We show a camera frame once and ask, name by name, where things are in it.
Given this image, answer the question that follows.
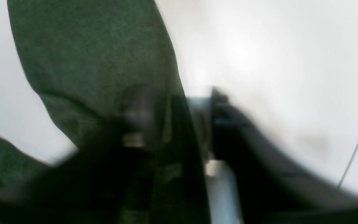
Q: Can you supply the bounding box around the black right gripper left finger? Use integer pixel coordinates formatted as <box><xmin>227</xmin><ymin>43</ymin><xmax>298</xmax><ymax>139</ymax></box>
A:
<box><xmin>0</xmin><ymin>85</ymin><xmax>158</xmax><ymax>224</ymax></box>

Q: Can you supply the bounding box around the dark green t-shirt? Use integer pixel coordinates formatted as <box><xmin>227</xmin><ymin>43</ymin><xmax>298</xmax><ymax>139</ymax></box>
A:
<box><xmin>0</xmin><ymin>0</ymin><xmax>211</xmax><ymax>224</ymax></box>

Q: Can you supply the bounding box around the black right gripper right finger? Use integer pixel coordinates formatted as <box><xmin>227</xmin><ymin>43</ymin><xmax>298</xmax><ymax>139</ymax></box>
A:
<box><xmin>211</xmin><ymin>88</ymin><xmax>358</xmax><ymax>224</ymax></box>

